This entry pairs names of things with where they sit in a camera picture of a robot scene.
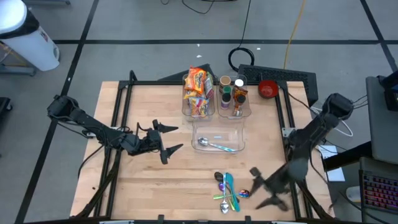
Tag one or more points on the blue ramen noodle package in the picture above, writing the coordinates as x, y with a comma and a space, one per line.
199, 107

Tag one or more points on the orange spice jar black lid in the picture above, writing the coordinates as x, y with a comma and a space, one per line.
241, 99

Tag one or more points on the orange ramen noodle package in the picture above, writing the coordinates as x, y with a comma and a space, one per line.
196, 79

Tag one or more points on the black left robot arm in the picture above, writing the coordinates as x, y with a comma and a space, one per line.
93, 123

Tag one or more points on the backlit black keyboard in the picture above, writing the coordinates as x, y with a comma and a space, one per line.
381, 193

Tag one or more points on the everything bagel seasoning jar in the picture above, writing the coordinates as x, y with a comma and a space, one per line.
239, 82

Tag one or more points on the green label oregano jar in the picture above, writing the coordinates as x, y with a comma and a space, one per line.
227, 90

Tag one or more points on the clear plastic bin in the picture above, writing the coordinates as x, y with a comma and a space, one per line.
186, 115
246, 113
217, 130

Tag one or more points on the white paper sheet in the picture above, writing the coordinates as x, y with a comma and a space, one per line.
335, 174

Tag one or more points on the silver frame bracket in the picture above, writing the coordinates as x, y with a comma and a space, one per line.
287, 131

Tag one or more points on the iridescent purple spoon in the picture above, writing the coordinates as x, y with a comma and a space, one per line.
221, 187

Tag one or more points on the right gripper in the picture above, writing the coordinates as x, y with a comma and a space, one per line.
286, 180

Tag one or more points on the black caster foot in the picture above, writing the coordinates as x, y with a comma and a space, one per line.
4, 104

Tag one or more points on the black aluminium table frame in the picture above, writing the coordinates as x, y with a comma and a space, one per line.
149, 83

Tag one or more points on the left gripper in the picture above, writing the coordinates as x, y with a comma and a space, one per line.
150, 141

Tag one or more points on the white computer mouse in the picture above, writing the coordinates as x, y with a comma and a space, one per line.
354, 193

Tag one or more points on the grey metal stand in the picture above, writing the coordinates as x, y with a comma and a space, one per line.
18, 71

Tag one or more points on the red bowl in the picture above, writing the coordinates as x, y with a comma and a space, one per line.
268, 89

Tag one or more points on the black spoon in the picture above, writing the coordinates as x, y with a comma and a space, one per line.
219, 176

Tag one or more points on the clear glass jar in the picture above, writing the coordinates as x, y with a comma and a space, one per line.
224, 81

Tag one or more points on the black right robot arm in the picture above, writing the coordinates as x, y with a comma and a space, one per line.
314, 130

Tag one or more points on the taco seasoning mix packet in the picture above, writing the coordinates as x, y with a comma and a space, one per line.
241, 91

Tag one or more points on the white trash can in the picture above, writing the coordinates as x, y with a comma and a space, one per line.
28, 40

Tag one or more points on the red green ramen package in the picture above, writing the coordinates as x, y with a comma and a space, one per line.
209, 85

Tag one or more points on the purple label spice jar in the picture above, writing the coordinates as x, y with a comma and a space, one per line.
226, 101

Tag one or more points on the black box device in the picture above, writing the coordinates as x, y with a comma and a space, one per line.
391, 93

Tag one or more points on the grey side desk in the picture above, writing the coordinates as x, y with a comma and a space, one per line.
382, 124

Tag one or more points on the red orange ramen package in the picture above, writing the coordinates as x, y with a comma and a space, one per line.
190, 95

